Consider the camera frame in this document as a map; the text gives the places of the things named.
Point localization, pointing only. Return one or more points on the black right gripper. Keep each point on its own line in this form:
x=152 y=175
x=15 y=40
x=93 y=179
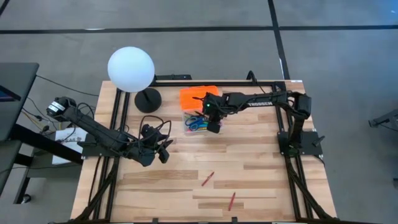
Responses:
x=214 y=107

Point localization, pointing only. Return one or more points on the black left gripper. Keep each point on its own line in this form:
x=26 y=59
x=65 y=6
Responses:
x=152 y=135

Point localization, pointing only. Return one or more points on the clear supply box orange lid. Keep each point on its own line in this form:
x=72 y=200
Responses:
x=189 y=99

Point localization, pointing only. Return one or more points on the red crayon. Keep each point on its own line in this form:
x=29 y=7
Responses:
x=231 y=201
x=207 y=179

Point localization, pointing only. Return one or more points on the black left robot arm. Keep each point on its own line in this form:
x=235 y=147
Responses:
x=93 y=127

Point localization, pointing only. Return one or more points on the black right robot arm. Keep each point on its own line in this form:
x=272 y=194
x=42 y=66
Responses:
x=264 y=102

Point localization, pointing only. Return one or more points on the white globe lamp black base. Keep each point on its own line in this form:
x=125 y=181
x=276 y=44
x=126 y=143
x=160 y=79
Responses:
x=130 y=68

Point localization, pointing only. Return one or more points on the black table edge clamp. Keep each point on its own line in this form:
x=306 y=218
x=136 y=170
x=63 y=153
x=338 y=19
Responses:
x=155 y=221
x=234 y=221

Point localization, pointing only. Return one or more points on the white printed paper sheet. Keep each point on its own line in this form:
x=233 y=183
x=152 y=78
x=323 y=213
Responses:
x=62 y=155

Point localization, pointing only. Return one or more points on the dark grey desk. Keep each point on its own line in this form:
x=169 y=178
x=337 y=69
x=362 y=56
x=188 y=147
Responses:
x=15 y=109

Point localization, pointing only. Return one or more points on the black caster wheel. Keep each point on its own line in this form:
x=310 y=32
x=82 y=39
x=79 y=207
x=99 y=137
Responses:
x=25 y=199

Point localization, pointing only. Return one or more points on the dark laptop screen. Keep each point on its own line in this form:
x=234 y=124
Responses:
x=7 y=95

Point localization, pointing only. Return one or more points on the grey chair base leg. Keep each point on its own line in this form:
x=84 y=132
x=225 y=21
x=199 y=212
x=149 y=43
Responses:
x=385 y=118

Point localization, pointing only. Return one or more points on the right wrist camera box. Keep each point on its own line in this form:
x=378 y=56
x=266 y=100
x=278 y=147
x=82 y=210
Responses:
x=214 y=127

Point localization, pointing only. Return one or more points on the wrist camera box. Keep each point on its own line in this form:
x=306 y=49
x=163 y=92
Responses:
x=214 y=127
x=163 y=154

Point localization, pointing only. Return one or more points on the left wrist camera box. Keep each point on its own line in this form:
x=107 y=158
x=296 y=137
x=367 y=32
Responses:
x=163 y=154

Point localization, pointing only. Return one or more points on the black aluminium table frame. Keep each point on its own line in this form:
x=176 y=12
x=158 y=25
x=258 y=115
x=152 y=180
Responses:
x=174 y=83

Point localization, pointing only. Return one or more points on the black desk leg frame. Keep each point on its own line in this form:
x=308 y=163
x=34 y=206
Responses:
x=40 y=141

